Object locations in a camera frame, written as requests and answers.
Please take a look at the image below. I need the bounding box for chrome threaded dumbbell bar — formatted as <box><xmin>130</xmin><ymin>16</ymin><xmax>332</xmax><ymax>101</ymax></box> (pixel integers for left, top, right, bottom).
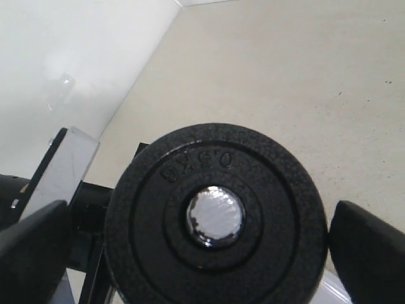
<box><xmin>185</xmin><ymin>186</ymin><xmax>246</xmax><ymax>248</ymax></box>

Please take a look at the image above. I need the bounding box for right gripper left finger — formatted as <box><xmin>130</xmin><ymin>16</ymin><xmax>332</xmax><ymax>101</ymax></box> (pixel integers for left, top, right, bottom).
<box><xmin>1</xmin><ymin>201</ymin><xmax>68</xmax><ymax>303</ymax></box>

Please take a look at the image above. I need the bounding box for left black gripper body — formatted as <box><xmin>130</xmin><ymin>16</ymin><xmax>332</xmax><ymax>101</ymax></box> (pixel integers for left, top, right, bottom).
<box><xmin>0</xmin><ymin>142</ymin><xmax>149</xmax><ymax>304</ymax></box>

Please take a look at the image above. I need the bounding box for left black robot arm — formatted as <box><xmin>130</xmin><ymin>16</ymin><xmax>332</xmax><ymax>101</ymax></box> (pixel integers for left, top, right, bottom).
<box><xmin>1</xmin><ymin>129</ymin><xmax>115</xmax><ymax>303</ymax></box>

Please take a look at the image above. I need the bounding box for black weight plate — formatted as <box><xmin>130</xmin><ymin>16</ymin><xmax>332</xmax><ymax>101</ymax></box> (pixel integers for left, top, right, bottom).
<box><xmin>104</xmin><ymin>123</ymin><xmax>327</xmax><ymax>303</ymax></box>

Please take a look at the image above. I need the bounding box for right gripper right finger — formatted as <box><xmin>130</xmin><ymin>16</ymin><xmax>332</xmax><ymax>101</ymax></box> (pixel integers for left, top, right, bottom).
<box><xmin>328</xmin><ymin>201</ymin><xmax>404</xmax><ymax>303</ymax></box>

